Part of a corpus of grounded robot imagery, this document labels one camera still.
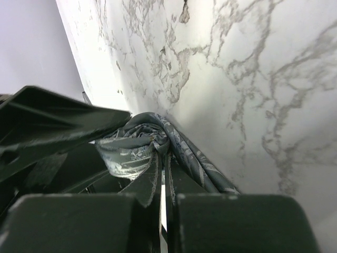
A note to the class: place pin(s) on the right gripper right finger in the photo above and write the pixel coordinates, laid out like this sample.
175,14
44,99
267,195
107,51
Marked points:
198,221

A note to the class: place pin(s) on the blue grey floral tie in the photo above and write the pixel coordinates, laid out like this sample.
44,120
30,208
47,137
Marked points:
127,151

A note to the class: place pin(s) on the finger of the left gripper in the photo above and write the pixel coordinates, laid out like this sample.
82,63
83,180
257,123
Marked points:
37,123
80,170

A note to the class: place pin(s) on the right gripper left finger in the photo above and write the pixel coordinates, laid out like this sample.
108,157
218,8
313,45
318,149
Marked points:
128,221

